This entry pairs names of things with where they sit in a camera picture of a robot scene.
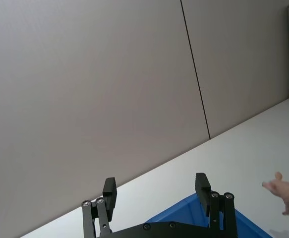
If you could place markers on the blue plastic bin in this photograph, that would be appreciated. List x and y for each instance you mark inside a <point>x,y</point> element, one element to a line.
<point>184,210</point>

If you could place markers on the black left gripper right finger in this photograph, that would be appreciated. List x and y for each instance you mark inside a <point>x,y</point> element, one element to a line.
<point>203,196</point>

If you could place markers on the person's hand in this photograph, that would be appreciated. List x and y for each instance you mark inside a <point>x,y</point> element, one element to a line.
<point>286,193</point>

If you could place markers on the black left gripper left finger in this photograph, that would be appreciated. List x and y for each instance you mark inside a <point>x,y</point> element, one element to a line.
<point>109,198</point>

